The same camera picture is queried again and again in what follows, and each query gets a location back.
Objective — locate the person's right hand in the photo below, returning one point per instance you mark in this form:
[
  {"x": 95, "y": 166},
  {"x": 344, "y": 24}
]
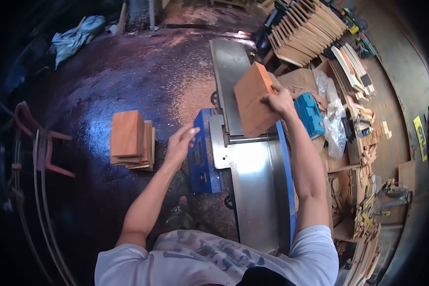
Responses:
[{"x": 280, "y": 102}]

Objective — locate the person's left hand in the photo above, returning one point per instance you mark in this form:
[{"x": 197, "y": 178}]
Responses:
[{"x": 178, "y": 144}]

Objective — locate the person's left index finger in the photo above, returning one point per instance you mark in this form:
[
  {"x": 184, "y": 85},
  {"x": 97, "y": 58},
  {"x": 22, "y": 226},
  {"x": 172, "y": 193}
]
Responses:
[{"x": 193, "y": 131}]

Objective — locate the person's left ring finger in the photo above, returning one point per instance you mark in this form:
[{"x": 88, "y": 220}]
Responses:
[{"x": 191, "y": 143}]

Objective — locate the person's left middle finger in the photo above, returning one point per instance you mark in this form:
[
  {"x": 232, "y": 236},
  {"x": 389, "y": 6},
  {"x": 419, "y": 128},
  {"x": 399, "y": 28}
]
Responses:
[{"x": 193, "y": 137}]

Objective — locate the person's right fingers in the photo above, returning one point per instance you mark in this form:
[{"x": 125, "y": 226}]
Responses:
[{"x": 271, "y": 96}]

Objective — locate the person's left thumb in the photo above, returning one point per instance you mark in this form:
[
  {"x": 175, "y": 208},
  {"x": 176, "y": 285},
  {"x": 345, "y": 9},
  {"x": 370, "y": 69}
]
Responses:
[{"x": 180, "y": 129}]

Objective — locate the reddish wooden board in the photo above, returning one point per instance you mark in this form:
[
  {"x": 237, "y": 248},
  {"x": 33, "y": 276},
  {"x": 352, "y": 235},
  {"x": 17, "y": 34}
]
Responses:
[{"x": 254, "y": 100}]

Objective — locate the blue plastic tool case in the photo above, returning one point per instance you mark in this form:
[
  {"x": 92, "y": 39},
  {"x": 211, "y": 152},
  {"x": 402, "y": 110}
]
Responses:
[{"x": 309, "y": 115}]

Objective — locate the stack of reddish wooden boards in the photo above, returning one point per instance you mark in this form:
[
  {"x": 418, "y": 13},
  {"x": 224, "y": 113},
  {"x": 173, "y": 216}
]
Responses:
[{"x": 132, "y": 140}]

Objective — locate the blue jointer machine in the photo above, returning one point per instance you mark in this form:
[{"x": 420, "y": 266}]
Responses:
[{"x": 243, "y": 150}]

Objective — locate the clear plastic bag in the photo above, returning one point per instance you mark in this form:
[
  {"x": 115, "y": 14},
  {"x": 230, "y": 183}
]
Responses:
[{"x": 332, "y": 114}]

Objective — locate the person's legs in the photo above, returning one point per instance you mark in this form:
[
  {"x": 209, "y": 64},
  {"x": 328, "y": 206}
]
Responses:
[{"x": 180, "y": 214}]

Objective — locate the row of pale wooden boards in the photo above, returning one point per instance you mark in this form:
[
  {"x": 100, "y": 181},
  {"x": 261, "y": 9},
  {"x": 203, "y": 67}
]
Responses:
[{"x": 305, "y": 30}]

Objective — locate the stack of white wooden slats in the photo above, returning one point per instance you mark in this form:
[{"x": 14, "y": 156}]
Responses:
[{"x": 354, "y": 69}]

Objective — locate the cluttered wooden workbench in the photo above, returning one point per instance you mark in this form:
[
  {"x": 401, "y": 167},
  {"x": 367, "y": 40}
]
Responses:
[{"x": 346, "y": 150}]

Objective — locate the person's body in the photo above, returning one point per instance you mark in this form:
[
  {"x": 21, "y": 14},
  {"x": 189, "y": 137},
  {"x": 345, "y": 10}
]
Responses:
[{"x": 218, "y": 259}]

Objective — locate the grey crumpled cloth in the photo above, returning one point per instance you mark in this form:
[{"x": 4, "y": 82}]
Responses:
[{"x": 75, "y": 37}]

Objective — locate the red plastic chair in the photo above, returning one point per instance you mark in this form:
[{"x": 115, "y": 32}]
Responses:
[{"x": 39, "y": 141}]

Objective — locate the pile of small wood offcuts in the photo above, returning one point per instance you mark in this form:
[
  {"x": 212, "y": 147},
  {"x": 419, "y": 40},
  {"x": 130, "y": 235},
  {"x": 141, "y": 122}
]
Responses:
[{"x": 368, "y": 211}]

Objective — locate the yellow label sign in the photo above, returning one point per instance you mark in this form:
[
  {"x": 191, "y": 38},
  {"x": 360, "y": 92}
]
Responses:
[{"x": 420, "y": 137}]

